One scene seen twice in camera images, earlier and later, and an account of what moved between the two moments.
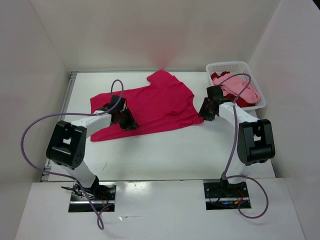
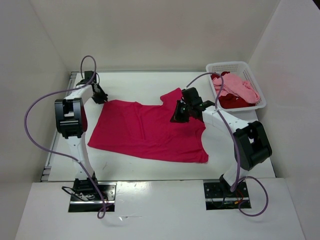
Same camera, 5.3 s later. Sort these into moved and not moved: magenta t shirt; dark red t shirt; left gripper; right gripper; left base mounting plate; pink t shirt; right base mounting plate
Moved: right gripper; magenta t shirt; left gripper
Not moved: right base mounting plate; pink t shirt; left base mounting plate; dark red t shirt
